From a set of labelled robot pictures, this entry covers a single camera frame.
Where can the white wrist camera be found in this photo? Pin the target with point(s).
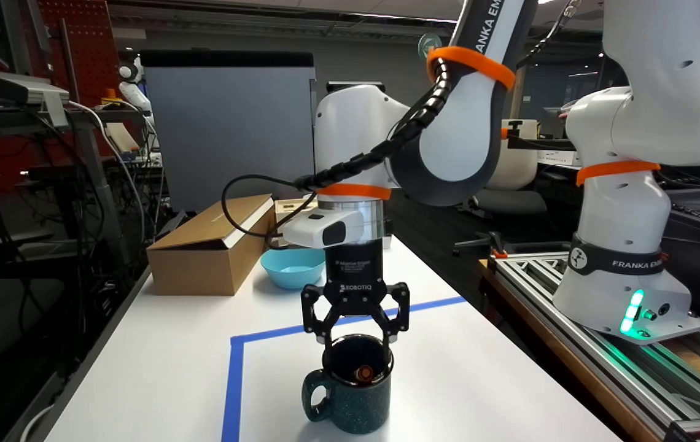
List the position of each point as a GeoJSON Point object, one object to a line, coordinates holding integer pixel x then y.
{"type": "Point", "coordinates": [325, 229]}

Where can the cardboard box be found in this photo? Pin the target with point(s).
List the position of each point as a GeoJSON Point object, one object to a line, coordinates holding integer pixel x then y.
{"type": "Point", "coordinates": [213, 252]}

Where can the dark green mug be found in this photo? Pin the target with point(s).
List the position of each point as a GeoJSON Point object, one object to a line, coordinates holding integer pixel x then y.
{"type": "Point", "coordinates": [333, 391]}

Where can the aluminium rail base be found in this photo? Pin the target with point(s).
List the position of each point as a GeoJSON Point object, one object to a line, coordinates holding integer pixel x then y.
{"type": "Point", "coordinates": [648, 390]}

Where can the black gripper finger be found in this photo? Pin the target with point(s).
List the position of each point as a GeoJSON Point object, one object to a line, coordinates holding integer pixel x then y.
{"type": "Point", "coordinates": [323, 332]}
{"type": "Point", "coordinates": [388, 330]}

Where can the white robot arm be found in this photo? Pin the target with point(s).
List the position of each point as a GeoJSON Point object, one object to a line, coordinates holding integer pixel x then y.
{"type": "Point", "coordinates": [446, 143]}

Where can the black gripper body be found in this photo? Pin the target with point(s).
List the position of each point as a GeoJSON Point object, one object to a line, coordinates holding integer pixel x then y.
{"type": "Point", "coordinates": [353, 288]}

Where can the blue tape line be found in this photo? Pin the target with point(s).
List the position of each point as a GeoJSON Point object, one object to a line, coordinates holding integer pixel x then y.
{"type": "Point", "coordinates": [237, 362]}

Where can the light blue bowl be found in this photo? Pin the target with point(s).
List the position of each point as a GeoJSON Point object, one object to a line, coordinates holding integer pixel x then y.
{"type": "Point", "coordinates": [293, 268]}

